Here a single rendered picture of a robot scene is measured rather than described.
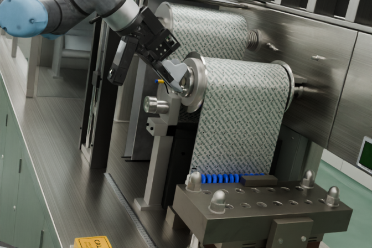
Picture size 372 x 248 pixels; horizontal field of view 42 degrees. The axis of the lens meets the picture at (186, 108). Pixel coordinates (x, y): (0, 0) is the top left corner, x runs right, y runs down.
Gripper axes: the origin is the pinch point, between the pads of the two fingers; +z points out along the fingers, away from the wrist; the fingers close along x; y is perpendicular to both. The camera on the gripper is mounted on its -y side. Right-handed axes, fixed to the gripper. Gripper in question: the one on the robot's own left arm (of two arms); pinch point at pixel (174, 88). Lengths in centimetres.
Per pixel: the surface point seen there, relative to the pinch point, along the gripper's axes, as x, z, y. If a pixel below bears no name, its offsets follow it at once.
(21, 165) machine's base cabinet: 67, 15, -53
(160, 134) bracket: 1.7, 7.2, -10.1
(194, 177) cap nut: -13.1, 12.6, -11.4
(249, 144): -5.5, 23.3, 4.1
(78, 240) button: -13.1, 2.7, -37.9
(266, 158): -5.5, 30.5, 5.3
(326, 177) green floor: 198, 275, 69
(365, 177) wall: 170, 277, 88
